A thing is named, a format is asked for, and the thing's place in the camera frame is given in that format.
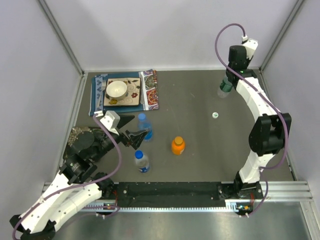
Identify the orange juice bottle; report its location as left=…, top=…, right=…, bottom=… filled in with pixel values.
left=171, top=136, right=186, bottom=155

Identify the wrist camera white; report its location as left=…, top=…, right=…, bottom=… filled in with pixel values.
left=241, top=35, right=259, bottom=61
left=93, top=110, right=121, bottom=135

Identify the blue patterned placemat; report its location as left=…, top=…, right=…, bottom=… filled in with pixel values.
left=89, top=69, right=159, bottom=117

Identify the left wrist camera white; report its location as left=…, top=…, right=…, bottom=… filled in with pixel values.
left=93, top=110, right=121, bottom=135

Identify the dark floral coaster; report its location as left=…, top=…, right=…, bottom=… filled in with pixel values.
left=63, top=126, right=104, bottom=162

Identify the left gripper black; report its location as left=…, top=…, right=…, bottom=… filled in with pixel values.
left=92, top=114, right=150, bottom=161

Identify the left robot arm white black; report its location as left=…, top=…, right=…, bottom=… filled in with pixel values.
left=10, top=111, right=151, bottom=240

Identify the blue liquid bottle blue cap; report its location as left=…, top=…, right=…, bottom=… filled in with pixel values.
left=138, top=113, right=153, bottom=142

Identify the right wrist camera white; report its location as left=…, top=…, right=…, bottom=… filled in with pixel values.
left=241, top=35, right=259, bottom=61

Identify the silver knife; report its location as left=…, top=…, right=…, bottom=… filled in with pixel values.
left=140, top=84, right=145, bottom=105

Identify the square floral plate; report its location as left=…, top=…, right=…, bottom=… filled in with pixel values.
left=103, top=77, right=141, bottom=107

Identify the silver fork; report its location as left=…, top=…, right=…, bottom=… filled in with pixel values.
left=96, top=80, right=107, bottom=109

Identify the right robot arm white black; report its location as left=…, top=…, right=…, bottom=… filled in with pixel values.
left=226, top=45, right=292, bottom=198

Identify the white green bottle cap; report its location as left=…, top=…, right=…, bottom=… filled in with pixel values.
left=212, top=112, right=219, bottom=119

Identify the clear bottle green label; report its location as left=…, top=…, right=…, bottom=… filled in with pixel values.
left=217, top=75, right=233, bottom=98

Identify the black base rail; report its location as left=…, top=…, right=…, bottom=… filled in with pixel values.
left=114, top=182, right=226, bottom=208

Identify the white ceramic bowl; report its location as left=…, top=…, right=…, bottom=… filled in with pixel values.
left=105, top=80, right=128, bottom=100

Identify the clear water bottle blue cap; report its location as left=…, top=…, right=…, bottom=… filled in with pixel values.
left=134, top=150, right=150, bottom=174

